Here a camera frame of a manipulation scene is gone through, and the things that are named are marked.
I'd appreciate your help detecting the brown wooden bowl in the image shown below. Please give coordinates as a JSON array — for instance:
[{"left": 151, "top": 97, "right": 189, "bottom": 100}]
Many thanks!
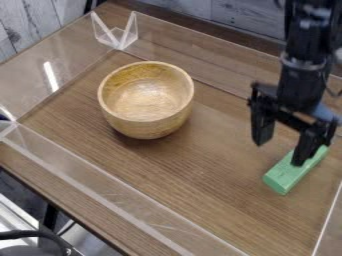
[{"left": 97, "top": 61, "right": 195, "bottom": 139}]

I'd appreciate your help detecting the clear acrylic corner bracket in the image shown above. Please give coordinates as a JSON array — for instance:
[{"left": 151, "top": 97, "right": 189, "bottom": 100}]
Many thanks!
[{"left": 89, "top": 11, "right": 139, "bottom": 51}]

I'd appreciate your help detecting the black table leg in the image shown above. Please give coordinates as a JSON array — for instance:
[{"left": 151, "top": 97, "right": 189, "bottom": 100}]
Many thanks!
[{"left": 38, "top": 203, "right": 60, "bottom": 249}]

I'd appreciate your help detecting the green rectangular block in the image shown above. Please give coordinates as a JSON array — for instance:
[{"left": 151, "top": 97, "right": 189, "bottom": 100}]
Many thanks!
[{"left": 261, "top": 146, "right": 328, "bottom": 195}]

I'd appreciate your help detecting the black cable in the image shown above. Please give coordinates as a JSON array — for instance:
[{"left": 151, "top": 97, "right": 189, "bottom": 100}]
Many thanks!
[{"left": 0, "top": 229, "right": 72, "bottom": 256}]

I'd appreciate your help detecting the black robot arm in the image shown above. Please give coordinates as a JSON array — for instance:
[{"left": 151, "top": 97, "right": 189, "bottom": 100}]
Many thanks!
[{"left": 247, "top": 0, "right": 342, "bottom": 166}]

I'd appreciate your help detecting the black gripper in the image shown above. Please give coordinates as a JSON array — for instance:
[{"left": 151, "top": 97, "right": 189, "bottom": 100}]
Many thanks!
[{"left": 247, "top": 61, "right": 340, "bottom": 167}]

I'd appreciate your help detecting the clear acrylic tray wall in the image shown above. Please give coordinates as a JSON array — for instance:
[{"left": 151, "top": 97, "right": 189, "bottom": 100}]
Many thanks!
[{"left": 0, "top": 5, "right": 342, "bottom": 256}]

